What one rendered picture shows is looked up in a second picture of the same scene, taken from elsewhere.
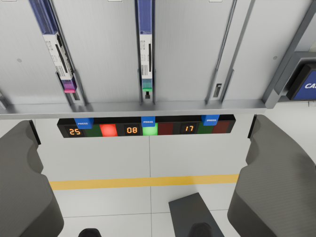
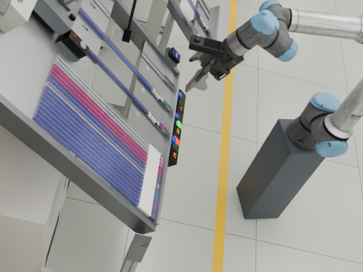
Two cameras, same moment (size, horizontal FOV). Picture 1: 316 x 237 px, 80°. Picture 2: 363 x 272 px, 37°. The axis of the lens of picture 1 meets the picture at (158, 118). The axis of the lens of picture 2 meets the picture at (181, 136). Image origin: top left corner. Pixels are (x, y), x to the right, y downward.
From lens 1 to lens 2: 1.70 m
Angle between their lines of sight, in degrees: 38
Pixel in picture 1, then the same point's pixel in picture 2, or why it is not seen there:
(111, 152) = (179, 264)
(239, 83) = (168, 77)
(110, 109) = (170, 121)
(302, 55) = (166, 54)
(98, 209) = not seen: outside the picture
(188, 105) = (173, 96)
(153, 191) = (230, 231)
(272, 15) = (153, 58)
